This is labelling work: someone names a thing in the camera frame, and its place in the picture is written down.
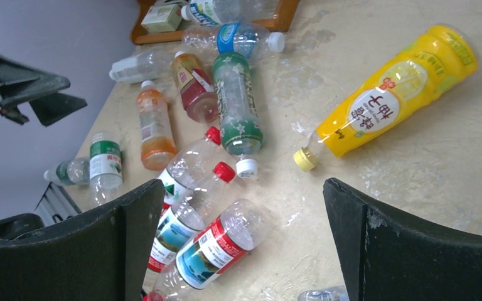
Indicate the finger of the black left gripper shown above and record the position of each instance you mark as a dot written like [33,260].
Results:
[21,84]
[54,107]

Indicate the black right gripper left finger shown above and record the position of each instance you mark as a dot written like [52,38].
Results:
[101,254]

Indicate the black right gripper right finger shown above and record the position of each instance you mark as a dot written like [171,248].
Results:
[389,254]

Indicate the clear purple label bottle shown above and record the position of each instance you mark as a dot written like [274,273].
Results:
[338,293]

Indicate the red scenic label bottle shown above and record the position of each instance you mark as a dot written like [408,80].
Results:
[236,231]

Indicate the green label tea bottle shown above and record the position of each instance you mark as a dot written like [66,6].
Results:
[240,127]

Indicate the yellow lemon drink bottle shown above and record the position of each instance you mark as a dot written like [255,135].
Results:
[432,64]

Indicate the dark green label bottle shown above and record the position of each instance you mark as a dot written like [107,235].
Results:
[69,173]

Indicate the red cap scenic bottle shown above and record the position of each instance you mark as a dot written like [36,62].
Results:
[188,216]

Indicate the green label water bottle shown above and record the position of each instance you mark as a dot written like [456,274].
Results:
[105,169]

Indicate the clear bottle white label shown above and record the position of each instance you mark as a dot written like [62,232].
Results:
[148,65]

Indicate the orange juice bottle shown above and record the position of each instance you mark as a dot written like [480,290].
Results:
[157,142]

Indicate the red cap water bottle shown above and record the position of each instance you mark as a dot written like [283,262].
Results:
[189,166]

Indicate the red label tea bottle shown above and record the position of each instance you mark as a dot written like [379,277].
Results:
[195,88]

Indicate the green white carton box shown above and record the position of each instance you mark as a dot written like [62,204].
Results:
[159,19]

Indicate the clear bottle blue label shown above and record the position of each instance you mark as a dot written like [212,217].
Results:
[251,40]

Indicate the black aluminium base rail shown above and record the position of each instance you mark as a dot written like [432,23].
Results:
[56,205]

